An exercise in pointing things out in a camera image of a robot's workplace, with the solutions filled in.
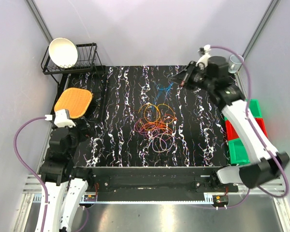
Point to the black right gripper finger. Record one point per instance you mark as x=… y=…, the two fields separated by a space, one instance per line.
x=177 y=79
x=183 y=72

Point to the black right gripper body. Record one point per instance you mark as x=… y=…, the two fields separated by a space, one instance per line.
x=195 y=78

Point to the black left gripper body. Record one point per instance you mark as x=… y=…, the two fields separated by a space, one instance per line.
x=82 y=134

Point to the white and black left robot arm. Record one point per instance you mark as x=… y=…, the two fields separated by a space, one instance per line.
x=64 y=184

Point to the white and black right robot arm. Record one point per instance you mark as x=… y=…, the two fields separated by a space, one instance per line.
x=266 y=163

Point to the orange woven basket tray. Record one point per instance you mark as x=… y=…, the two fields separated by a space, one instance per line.
x=75 y=100

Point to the white mug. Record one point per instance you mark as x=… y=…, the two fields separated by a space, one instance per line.
x=235 y=62

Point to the black marbled mat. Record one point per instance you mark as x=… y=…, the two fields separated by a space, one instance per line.
x=149 y=121

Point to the black tray under basket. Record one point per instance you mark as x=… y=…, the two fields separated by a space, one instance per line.
x=97 y=85

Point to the green bin far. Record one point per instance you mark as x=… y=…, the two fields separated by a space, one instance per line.
x=255 y=108

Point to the green bin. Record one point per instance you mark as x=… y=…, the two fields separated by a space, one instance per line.
x=255 y=108
x=238 y=154

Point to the red bin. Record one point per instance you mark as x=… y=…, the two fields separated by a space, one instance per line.
x=231 y=133

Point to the white bowl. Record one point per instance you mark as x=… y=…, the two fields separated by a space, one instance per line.
x=63 y=52

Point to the green bin near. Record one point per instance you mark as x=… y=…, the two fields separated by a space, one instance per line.
x=238 y=154

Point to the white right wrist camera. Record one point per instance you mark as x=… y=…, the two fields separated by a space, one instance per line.
x=204 y=57

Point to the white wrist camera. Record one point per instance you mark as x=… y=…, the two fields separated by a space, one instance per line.
x=61 y=119
x=204 y=57

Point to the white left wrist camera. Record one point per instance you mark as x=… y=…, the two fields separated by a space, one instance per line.
x=61 y=119

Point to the black wire dish rack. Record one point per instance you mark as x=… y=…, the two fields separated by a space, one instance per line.
x=88 y=61

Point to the aluminium frame rail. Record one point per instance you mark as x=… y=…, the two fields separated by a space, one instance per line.
x=33 y=192

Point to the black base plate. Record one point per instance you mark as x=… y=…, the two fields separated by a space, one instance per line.
x=157 y=184

